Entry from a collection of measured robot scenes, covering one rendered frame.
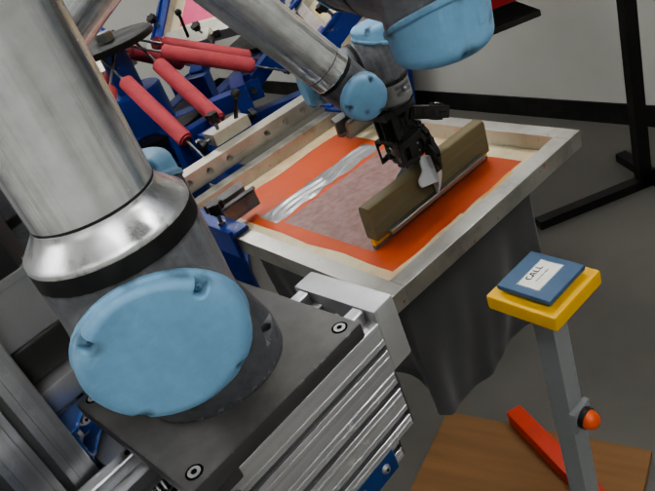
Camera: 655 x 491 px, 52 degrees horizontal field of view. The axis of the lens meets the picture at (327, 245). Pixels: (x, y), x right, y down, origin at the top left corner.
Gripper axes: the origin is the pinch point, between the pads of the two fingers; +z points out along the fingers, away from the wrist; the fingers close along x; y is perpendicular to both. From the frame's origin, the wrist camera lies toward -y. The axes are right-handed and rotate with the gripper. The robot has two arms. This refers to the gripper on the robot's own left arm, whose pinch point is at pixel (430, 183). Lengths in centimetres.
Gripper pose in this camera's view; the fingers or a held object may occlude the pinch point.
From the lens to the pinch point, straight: 139.5
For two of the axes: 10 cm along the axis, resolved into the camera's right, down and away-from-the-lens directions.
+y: -6.9, 5.9, -4.2
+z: 3.4, 7.8, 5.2
